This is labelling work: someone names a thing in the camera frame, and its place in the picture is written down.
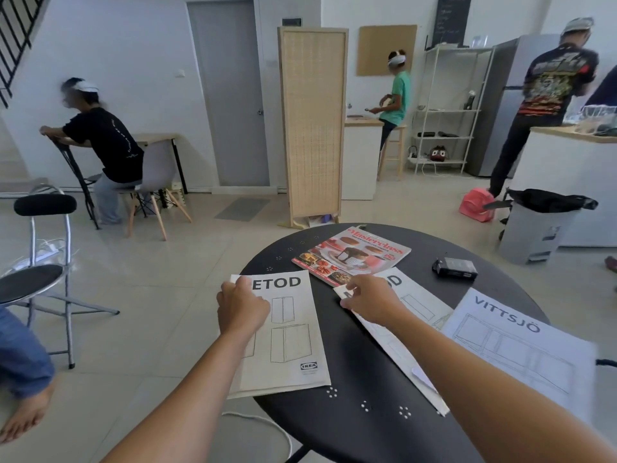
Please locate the person's right fingers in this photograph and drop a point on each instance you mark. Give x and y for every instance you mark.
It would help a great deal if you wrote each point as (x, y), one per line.
(354, 294)

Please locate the cork board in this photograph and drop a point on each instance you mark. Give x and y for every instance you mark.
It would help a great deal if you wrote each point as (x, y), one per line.
(385, 50)

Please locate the white chair with wooden legs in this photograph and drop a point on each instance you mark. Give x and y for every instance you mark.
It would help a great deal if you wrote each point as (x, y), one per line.
(156, 163)

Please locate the white power strip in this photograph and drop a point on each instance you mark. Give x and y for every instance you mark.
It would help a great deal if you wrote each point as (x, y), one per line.
(38, 255)

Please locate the wooden stool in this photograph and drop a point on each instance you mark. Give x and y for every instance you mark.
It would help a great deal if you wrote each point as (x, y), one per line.
(402, 126)

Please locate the grey door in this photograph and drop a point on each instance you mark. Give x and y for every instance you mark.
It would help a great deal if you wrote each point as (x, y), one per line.
(231, 91)

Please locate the silver refrigerator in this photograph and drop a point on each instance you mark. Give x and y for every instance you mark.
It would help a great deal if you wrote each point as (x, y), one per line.
(506, 115)

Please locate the person's right hand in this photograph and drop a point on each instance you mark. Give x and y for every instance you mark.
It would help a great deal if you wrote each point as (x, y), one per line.
(376, 301)

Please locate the white metal shelf unit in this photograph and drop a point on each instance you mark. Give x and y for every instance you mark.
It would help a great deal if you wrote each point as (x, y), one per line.
(448, 110)

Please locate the red cooking magazine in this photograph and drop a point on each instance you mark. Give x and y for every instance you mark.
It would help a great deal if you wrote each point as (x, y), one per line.
(356, 253)

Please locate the person's right forearm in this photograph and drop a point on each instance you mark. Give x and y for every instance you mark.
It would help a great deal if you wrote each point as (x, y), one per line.
(482, 380)

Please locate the red appliance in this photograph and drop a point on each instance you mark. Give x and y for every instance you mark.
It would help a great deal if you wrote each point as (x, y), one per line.
(438, 153)

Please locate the white cabinet assembly booklet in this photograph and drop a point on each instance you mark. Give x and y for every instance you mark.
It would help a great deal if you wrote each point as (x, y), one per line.
(419, 303)
(294, 332)

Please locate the grey bin with black bag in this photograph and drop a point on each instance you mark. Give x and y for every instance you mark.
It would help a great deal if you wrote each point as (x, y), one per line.
(530, 231)

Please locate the rattan room divider screen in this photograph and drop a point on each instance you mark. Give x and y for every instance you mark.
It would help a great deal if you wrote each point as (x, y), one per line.
(313, 115)

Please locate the blue jeans leg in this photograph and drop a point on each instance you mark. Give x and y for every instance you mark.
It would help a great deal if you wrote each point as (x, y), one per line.
(21, 356)

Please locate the person's left forearm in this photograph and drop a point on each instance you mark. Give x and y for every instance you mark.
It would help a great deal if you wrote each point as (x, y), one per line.
(193, 405)

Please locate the black metal chair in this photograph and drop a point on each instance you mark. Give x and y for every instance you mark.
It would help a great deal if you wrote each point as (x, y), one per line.
(72, 161)

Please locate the black chrome folding bar chair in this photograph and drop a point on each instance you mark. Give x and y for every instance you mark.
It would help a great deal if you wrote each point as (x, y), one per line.
(43, 204)

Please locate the person's left hand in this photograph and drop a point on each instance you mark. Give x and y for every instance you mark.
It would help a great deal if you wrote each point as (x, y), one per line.
(243, 311)

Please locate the white shelf assembly booklet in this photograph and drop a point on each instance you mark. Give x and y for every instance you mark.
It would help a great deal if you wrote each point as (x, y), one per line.
(520, 342)

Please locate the pink bag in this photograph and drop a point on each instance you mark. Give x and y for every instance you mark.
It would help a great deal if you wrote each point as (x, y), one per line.
(477, 207)

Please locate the bare foot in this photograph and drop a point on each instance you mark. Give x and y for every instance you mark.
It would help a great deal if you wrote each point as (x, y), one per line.
(26, 414)

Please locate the black chalkboard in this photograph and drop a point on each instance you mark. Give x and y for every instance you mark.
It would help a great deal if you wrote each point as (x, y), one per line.
(450, 19)

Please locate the wooden desk with black legs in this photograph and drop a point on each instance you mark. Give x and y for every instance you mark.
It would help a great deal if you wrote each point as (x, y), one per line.
(154, 137)

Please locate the person's left fingers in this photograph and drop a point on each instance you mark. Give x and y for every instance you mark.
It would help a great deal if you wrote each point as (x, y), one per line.
(236, 286)

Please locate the small black device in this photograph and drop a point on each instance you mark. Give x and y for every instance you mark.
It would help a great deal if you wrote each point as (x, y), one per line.
(455, 269)

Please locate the white counter with wooden top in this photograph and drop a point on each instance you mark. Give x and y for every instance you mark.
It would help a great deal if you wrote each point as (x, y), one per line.
(569, 163)

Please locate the white cabinet with wooden top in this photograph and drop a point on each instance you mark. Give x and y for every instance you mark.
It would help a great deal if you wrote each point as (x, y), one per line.
(359, 163)

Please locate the black stair railing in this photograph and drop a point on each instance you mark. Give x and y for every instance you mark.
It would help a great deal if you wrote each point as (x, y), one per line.
(19, 28)

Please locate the clear glassware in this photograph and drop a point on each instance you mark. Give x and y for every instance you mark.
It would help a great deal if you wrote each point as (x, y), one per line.
(597, 120)

